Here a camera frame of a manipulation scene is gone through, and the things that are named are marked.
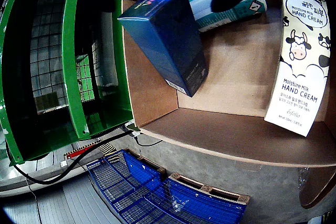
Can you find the blue holographic product box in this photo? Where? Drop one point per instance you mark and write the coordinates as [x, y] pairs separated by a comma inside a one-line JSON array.
[[168, 40]]

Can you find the brown cardboard box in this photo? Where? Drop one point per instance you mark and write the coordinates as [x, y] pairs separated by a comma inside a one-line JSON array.
[[236, 77]]

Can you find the cow print hand cream box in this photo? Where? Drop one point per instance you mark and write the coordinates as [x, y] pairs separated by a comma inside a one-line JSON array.
[[302, 77]]

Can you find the white teal tube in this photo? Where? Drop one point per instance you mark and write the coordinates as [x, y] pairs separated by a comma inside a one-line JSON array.
[[204, 16]]

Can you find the grey panel with label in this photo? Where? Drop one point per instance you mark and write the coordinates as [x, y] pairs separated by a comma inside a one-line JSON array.
[[103, 51]]

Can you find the red striped floor bar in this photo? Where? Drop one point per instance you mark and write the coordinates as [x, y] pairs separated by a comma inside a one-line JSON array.
[[78, 151]]

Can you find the wooden pallet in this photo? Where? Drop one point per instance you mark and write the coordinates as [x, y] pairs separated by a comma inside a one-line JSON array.
[[162, 172], [207, 187]]

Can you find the grey roller door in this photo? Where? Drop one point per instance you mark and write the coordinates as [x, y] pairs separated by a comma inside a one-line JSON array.
[[65, 203]]

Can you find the clear plastic wrap scrap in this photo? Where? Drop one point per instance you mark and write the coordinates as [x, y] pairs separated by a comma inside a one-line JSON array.
[[179, 204]]

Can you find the green metal shelf frame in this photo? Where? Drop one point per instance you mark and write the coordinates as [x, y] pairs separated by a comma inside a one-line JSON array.
[[71, 90]]

